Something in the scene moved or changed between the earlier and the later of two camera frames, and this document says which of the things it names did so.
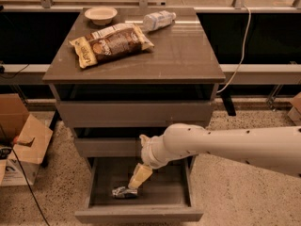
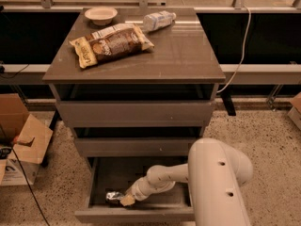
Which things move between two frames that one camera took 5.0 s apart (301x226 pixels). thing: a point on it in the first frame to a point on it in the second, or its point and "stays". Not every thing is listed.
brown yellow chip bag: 109,42 stays
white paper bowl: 101,15 stays
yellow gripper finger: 141,174 to 128,200
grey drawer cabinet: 112,104 stays
